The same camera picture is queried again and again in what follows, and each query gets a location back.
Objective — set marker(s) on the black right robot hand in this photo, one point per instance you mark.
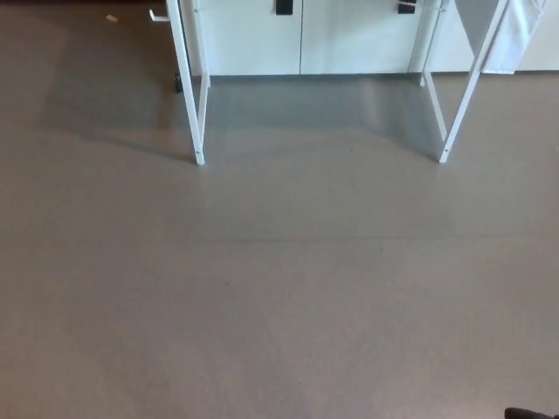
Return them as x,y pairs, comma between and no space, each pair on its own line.
528,413

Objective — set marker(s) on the white cabinet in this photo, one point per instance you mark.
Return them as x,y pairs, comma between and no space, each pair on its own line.
349,39

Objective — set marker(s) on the white desk leg frame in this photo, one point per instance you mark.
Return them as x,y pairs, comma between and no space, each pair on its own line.
463,100
194,113

